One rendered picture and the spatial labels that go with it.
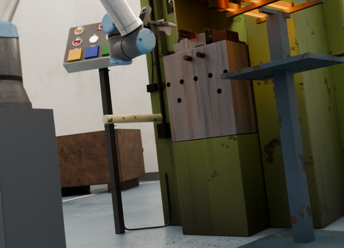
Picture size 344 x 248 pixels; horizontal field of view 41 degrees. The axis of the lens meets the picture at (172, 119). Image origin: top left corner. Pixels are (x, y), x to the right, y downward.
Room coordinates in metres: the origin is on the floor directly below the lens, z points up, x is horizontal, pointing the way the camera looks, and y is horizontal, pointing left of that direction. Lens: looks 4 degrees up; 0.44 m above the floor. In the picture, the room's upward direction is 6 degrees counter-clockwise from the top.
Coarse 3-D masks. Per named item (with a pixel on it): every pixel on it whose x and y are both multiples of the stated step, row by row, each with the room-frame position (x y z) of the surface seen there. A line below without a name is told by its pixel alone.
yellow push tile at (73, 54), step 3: (69, 51) 2.48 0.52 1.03; (72, 51) 2.48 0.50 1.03; (75, 51) 2.47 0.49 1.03; (78, 51) 2.47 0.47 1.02; (81, 51) 2.47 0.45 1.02; (69, 54) 2.47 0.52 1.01; (72, 54) 2.47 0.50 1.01; (75, 54) 2.46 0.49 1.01; (78, 54) 2.45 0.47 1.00; (69, 57) 2.46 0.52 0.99; (72, 57) 2.45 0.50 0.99; (75, 57) 2.45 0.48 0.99; (78, 57) 2.44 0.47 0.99; (69, 60) 2.45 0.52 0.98; (72, 60) 2.45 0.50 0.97
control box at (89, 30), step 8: (88, 24) 2.57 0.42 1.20; (96, 24) 2.55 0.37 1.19; (72, 32) 2.56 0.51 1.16; (88, 32) 2.53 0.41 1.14; (96, 32) 2.51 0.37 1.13; (104, 32) 2.50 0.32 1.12; (72, 40) 2.53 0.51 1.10; (88, 40) 2.50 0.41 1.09; (96, 40) 2.48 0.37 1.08; (104, 40) 2.47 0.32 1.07; (72, 48) 2.50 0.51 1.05; (80, 48) 2.48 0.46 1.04; (64, 56) 2.48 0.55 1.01; (104, 56) 2.41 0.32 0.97; (64, 64) 2.46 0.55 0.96; (72, 64) 2.46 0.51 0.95; (80, 64) 2.45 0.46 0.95; (88, 64) 2.45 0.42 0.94; (96, 64) 2.45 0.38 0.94; (104, 64) 2.45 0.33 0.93; (72, 72) 2.51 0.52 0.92
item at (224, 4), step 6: (210, 0) 1.72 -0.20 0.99; (216, 0) 1.74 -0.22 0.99; (222, 0) 1.76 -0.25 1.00; (228, 0) 1.77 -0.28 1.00; (210, 6) 1.72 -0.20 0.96; (216, 6) 1.74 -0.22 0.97; (222, 6) 1.77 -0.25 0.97; (228, 6) 1.77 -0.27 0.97; (234, 6) 1.81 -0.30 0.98; (246, 12) 1.88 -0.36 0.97; (252, 12) 1.90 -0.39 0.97; (258, 12) 1.93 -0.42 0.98
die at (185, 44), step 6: (198, 36) 2.26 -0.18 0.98; (204, 36) 2.23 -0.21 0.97; (180, 42) 2.33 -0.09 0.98; (186, 42) 2.30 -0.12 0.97; (192, 42) 2.28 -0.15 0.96; (198, 42) 2.26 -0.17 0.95; (204, 42) 2.24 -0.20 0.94; (240, 42) 2.51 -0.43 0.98; (174, 48) 2.35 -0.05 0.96; (180, 48) 2.33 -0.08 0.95; (186, 48) 2.31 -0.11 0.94; (192, 48) 2.28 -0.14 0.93
